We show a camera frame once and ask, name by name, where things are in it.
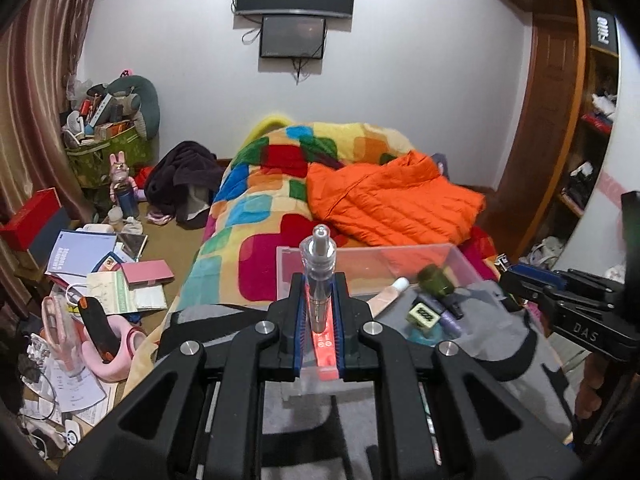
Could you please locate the striped curtain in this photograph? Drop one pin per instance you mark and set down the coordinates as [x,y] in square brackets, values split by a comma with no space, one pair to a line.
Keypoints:
[35,110]

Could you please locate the grey and black blanket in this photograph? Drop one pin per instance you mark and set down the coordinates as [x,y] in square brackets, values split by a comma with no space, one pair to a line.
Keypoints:
[500,332]

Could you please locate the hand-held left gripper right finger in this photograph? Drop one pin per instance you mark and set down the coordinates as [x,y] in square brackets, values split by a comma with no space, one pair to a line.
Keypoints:
[341,325]

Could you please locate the grey neck pillow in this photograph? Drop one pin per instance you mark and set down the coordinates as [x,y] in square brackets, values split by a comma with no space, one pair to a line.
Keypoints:
[145,105]

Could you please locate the cream dice with black dots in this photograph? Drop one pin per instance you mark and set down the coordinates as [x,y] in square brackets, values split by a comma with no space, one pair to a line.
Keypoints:
[424,316]

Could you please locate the black box with white letters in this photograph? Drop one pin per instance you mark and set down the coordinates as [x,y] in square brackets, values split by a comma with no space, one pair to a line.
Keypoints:
[603,30]

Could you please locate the white power strip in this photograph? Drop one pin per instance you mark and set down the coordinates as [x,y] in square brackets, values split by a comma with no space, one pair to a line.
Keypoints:
[70,435]

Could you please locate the orange puffer jacket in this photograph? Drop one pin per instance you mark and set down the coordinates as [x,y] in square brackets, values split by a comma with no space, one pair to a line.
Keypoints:
[390,200]

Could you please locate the blue notebook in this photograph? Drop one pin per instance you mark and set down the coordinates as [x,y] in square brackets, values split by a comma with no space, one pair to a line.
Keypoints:
[80,255]

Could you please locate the dark clothing pile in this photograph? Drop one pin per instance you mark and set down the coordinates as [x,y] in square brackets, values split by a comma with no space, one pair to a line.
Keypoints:
[182,175]

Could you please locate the pink rabbit toy bottle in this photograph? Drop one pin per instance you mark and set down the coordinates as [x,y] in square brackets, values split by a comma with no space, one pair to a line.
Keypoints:
[124,185]

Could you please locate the colourful patchwork blanket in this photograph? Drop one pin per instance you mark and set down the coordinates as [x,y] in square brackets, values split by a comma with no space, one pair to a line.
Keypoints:
[260,220]

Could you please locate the green glass jar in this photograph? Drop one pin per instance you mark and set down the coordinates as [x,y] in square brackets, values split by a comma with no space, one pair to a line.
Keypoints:
[435,280]

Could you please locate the green and white booklet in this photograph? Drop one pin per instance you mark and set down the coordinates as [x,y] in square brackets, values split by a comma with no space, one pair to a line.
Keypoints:
[125,295]

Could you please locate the clear tube silver cap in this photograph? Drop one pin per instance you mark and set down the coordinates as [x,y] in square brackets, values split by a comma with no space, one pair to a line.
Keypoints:
[318,280]

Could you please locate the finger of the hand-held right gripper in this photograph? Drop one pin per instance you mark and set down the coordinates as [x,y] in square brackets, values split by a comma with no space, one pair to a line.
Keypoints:
[525,290]
[542,274]

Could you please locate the wooden door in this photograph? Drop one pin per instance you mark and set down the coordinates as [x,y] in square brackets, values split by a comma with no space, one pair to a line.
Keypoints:
[545,125]

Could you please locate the clear plastic storage box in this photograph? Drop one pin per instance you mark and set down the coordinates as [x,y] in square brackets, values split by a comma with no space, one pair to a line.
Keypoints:
[370,260]

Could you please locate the pink notebook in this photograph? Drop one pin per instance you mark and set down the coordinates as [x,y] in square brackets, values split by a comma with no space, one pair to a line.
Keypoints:
[147,271]

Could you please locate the green storage bag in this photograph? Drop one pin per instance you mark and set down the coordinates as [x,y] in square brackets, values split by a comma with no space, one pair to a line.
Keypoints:
[107,160]

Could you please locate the white paper sheets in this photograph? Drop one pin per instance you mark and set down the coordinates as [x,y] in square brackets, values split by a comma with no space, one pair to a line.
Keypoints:
[80,390]

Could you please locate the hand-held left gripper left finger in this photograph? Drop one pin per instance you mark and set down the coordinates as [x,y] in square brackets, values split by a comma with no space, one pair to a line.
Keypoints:
[300,320]

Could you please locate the small wall monitor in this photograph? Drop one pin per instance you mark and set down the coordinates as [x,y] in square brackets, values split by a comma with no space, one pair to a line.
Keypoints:
[292,37]

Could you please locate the black and orange tool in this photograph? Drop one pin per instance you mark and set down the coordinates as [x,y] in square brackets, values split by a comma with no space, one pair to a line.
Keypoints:
[100,327]

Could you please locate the person's right hand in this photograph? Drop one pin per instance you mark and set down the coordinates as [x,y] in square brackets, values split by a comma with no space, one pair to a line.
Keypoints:
[591,390]

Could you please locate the wooden wardrobe shelf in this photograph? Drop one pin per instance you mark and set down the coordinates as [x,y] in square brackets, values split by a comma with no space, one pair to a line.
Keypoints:
[590,150]

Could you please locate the pink tube with white cap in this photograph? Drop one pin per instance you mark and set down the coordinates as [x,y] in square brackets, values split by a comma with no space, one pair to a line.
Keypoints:
[387,300]

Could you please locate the dark tablet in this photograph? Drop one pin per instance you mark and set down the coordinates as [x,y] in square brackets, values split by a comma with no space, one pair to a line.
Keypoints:
[131,247]

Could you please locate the red cardboard box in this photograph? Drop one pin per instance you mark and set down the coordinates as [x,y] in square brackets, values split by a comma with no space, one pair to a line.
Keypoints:
[30,220]

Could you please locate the sliding door with heart print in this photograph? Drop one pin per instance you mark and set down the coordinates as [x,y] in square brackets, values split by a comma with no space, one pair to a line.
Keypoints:
[607,200]

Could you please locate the pink handheld fan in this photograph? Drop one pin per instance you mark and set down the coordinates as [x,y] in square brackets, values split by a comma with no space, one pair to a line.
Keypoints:
[60,335]

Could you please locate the purple thread spool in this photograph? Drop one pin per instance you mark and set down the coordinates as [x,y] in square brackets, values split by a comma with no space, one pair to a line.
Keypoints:
[452,327]

